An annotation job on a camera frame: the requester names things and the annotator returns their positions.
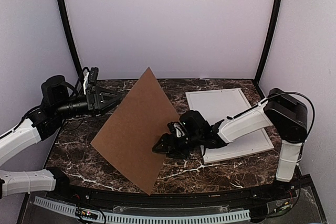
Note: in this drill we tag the small green circuit board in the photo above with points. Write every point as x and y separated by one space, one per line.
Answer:
85 214

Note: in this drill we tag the left black corner post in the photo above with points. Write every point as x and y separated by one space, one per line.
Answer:
69 36

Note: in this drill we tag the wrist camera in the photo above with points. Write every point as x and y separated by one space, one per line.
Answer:
191 124
90 79

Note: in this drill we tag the white slotted cable duct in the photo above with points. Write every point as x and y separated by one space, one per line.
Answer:
68 209

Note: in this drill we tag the black corner post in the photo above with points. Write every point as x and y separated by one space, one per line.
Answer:
268 40
69 36

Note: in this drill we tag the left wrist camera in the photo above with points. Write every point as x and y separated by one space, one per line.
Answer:
90 79

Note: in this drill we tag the brown cardboard backing board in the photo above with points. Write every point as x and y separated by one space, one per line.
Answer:
128 136

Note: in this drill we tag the white picture frame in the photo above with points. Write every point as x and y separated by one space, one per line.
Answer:
199 100

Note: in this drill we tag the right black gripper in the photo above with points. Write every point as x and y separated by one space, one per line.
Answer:
174 147

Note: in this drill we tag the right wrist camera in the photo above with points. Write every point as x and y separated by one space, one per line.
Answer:
191 124

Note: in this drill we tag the black front rail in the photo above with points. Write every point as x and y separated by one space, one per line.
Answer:
255 196

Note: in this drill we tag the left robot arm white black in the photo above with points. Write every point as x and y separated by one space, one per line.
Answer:
61 101

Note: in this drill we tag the right black corner post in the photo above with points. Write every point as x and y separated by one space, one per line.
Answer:
268 40

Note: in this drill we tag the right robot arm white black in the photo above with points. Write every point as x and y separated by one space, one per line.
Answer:
278 109

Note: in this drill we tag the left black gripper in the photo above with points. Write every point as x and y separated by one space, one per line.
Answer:
96 101

